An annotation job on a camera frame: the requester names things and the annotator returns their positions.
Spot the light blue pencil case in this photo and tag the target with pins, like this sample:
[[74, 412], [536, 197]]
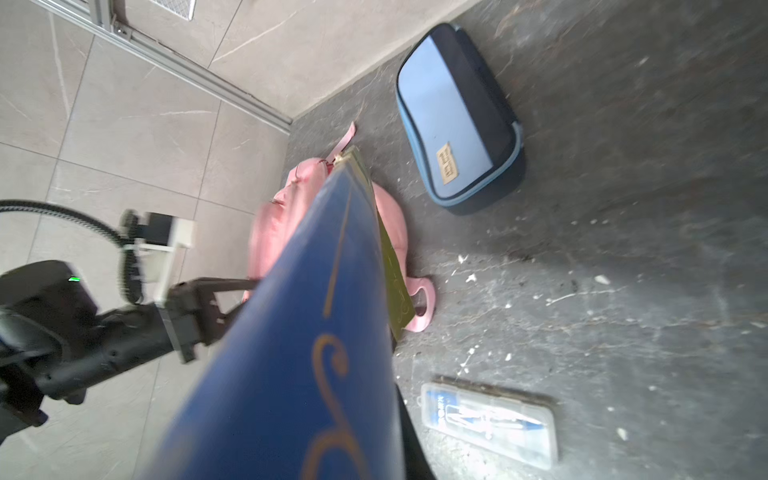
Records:
[[467, 141]]

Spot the clear plastic ruler case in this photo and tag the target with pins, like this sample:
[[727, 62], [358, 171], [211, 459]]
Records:
[[516, 424]]

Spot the white wire mesh basket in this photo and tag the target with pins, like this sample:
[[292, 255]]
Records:
[[184, 9]]

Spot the Animal Farm book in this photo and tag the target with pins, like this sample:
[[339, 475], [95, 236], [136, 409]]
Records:
[[303, 385]]

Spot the pink student backpack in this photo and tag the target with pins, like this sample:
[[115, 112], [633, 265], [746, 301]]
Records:
[[278, 220]]

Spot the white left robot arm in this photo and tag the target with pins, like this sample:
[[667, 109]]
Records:
[[56, 344]]

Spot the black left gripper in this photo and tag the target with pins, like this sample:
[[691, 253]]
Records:
[[126, 338]]

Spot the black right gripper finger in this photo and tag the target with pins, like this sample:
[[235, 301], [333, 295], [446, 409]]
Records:
[[416, 464]]

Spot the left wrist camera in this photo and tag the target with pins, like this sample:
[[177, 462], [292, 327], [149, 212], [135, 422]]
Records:
[[151, 245]]

